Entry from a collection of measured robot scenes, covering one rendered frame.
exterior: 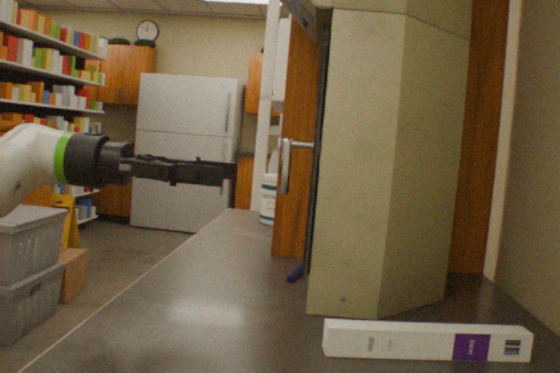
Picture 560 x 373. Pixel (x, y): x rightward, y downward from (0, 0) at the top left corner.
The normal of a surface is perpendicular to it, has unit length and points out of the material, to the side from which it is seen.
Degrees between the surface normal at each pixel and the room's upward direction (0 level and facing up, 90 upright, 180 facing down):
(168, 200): 90
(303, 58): 90
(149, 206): 90
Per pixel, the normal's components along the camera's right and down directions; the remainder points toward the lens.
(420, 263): 0.66, 0.10
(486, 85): -0.07, 0.04
